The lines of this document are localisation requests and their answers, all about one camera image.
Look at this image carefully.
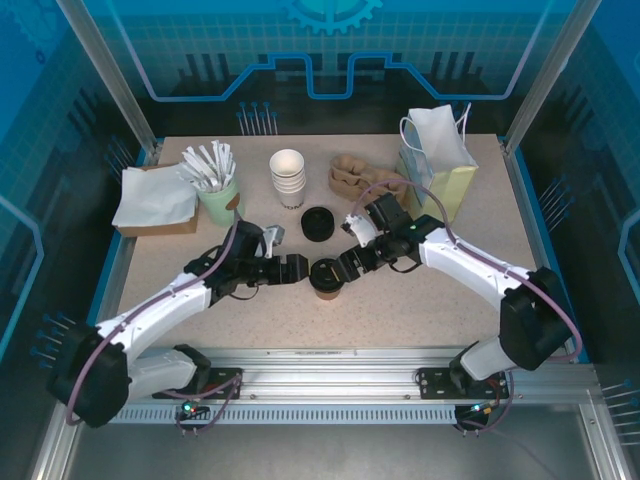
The stack of black cup lids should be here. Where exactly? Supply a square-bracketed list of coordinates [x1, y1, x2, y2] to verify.
[301, 205, 335, 244]

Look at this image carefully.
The brown cardboard napkin tray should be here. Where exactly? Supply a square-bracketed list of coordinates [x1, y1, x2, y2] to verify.
[115, 162, 200, 237]

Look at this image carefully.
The brown pulp cup carrier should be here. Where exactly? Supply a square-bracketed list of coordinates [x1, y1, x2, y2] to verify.
[328, 153, 409, 206]

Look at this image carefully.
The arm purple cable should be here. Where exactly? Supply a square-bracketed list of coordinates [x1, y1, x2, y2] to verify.
[352, 178, 584, 361]
[64, 209, 246, 427]

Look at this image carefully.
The printed paper gift bag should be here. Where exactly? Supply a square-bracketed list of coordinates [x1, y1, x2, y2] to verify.
[397, 102, 479, 226]

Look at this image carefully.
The slotted grey cable duct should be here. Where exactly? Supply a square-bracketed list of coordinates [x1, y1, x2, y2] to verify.
[107, 404, 464, 425]

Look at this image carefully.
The green paper cup holder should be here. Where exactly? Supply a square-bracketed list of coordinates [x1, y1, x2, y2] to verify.
[198, 174, 242, 229]

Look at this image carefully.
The black plastic cup lid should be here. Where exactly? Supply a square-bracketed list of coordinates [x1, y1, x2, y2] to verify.
[308, 255, 345, 292]

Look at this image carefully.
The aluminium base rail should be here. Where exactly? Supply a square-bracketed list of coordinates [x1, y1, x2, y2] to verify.
[64, 347, 601, 406]

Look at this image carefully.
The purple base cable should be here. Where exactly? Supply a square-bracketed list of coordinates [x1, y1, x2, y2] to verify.
[174, 369, 247, 437]
[457, 369, 521, 436]

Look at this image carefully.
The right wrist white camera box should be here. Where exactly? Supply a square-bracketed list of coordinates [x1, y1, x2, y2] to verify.
[341, 212, 375, 247]

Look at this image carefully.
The stack of white napkins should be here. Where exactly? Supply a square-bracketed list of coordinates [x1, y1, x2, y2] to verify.
[110, 163, 199, 229]

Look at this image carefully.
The aluminium frame post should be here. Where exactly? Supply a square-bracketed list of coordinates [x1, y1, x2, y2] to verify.
[54, 0, 164, 161]
[502, 0, 604, 156]

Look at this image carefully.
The stack of white paper cups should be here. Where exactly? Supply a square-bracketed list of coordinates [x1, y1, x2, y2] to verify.
[268, 149, 306, 210]

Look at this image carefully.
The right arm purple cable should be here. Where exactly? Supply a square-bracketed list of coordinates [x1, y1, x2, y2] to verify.
[352, 178, 584, 361]

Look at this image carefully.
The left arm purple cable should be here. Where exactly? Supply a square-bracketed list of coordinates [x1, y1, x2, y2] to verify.
[64, 209, 246, 427]

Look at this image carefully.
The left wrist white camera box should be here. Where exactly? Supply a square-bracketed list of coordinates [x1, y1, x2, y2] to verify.
[260, 224, 286, 260]

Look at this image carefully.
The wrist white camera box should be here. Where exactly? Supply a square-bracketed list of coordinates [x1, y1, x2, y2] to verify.
[341, 212, 375, 247]
[260, 224, 286, 260]

